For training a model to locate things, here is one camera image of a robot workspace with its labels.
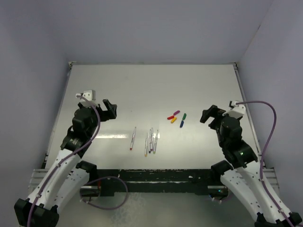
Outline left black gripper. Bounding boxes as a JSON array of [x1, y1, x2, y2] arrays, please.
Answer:
[[84, 99, 116, 137]]

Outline red white pen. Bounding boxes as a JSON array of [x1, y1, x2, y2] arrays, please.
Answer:
[[130, 127, 136, 150]]

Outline yellow white pen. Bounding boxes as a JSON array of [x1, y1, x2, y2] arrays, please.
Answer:
[[144, 133, 149, 157]]

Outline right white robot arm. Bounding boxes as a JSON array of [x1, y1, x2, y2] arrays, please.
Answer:
[[200, 101, 303, 227]]

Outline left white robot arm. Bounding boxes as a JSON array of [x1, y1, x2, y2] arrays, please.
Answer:
[[14, 97, 117, 227]]

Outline black tipped white pen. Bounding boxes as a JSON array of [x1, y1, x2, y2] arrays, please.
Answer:
[[148, 129, 152, 153]]

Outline purple tipped white pen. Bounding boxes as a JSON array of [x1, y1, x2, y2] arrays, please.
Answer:
[[150, 128, 154, 152]]

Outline green tipped white pen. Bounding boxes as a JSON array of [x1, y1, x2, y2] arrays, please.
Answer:
[[153, 130, 159, 154]]

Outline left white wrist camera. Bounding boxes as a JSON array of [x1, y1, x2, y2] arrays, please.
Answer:
[[76, 89, 97, 107]]

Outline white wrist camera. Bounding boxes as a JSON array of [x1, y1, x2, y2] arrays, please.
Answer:
[[76, 89, 97, 107], [227, 101, 246, 119]]

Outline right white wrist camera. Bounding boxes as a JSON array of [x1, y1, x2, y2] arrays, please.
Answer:
[[227, 101, 246, 119]]

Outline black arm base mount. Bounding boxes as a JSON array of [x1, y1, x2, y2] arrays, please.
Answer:
[[84, 169, 228, 198]]

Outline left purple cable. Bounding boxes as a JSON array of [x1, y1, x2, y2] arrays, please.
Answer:
[[26, 94, 130, 227]]

